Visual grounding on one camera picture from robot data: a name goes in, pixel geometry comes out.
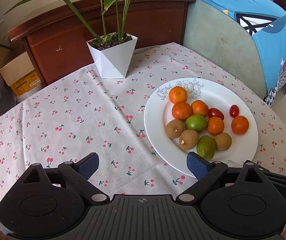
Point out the white plate with flower print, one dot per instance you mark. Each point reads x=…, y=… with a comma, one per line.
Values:
x=245, y=145

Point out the grey sofa with blue cloth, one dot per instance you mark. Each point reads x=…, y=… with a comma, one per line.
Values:
x=232, y=2

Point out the cherry print tablecloth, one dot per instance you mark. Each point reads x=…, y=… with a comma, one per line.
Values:
x=83, y=120

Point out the white faceted plant pot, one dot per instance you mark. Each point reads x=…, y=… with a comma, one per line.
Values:
x=111, y=57

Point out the orange tangerine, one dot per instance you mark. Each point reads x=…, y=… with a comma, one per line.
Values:
x=199, y=108
x=177, y=95
x=181, y=110
x=239, y=124
x=215, y=125

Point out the brown kiwi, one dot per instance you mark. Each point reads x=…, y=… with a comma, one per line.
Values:
x=222, y=141
x=174, y=128
x=188, y=139

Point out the brown wooden cabinet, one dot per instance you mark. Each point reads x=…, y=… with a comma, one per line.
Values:
x=145, y=22

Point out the grey-green sofa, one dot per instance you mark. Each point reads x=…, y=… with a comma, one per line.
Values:
x=212, y=42

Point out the green lime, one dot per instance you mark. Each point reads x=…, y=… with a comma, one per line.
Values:
x=195, y=123
x=206, y=147

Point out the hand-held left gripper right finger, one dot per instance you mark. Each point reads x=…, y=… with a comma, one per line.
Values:
x=197, y=166

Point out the cardboard box with yellow label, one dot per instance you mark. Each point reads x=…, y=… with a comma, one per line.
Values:
x=20, y=67

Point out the red cherry tomato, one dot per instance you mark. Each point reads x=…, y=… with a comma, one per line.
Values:
x=234, y=111
x=215, y=113

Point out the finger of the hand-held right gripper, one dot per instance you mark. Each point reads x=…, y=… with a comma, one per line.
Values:
x=282, y=180

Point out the houndstooth blanket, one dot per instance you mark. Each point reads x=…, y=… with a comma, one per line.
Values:
x=272, y=96

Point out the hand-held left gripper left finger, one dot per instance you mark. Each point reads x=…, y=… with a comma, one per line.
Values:
x=90, y=165

